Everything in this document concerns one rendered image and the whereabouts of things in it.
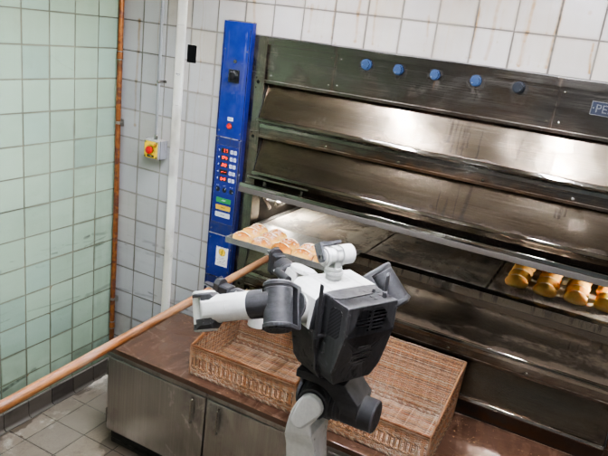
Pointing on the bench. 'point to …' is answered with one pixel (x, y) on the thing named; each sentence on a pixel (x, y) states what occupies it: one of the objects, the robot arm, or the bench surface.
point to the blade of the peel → (283, 252)
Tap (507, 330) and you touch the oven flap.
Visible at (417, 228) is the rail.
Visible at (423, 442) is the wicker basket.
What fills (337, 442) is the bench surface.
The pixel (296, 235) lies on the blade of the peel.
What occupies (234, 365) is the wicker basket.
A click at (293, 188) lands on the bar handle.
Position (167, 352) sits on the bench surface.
